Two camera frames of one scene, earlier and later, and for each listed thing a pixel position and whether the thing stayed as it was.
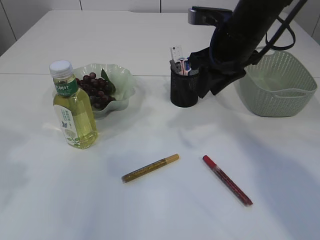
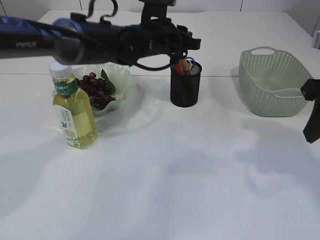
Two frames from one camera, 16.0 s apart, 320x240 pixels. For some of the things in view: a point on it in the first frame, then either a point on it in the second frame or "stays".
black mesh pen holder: [184, 89] stays
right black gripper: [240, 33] to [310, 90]
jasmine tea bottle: [75, 109] stays
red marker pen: [232, 187] to [180, 68]
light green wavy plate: [122, 82] stays
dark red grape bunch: [101, 91] stays
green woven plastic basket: [278, 85] stays
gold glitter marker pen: [150, 167] to [184, 62]
